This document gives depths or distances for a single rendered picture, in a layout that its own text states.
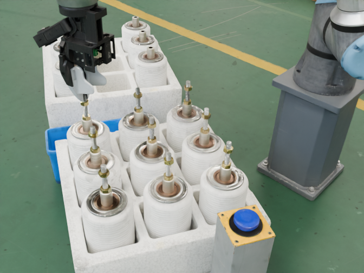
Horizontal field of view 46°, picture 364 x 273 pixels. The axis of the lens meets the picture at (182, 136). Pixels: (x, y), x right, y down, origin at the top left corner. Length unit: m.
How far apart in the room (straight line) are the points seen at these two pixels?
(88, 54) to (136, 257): 0.39
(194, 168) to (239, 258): 0.30
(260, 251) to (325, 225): 0.49
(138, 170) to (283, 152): 0.46
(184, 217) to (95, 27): 0.39
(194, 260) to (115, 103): 0.56
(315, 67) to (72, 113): 0.66
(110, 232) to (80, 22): 0.39
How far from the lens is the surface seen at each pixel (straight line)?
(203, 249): 0.88
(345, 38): 0.91
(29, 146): 1.40
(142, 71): 1.27
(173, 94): 1.28
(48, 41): 0.91
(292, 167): 1.22
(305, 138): 1.15
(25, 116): 1.54
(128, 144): 1.00
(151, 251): 0.83
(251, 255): 0.71
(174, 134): 1.03
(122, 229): 0.81
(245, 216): 0.69
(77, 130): 0.99
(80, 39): 0.86
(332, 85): 1.08
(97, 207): 0.81
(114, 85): 1.38
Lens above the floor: 0.83
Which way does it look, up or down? 37 degrees down
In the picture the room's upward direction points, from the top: 2 degrees clockwise
